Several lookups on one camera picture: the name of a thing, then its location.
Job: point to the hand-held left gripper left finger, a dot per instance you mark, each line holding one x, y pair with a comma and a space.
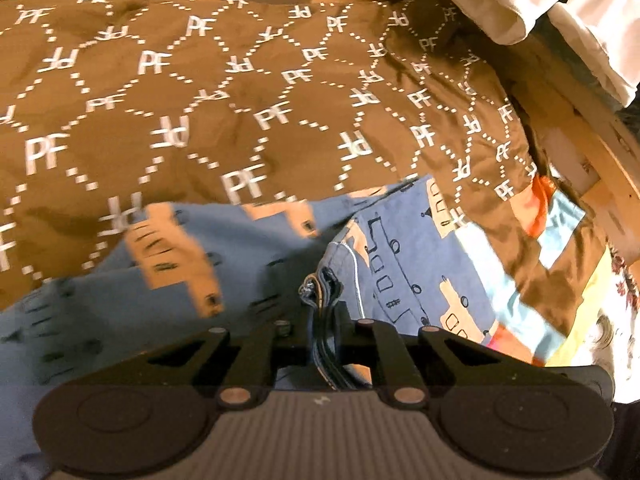
280, 342

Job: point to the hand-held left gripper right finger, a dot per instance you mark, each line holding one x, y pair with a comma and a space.
352, 327

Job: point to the blue car print pants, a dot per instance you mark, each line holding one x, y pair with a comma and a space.
250, 260

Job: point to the floral sheet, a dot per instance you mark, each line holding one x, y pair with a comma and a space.
612, 345

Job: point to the brown printed patchwork blanket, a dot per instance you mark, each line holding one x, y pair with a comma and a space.
150, 110

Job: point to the white garment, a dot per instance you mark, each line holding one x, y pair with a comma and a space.
480, 5

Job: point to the wooden bed frame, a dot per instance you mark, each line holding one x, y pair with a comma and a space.
590, 160

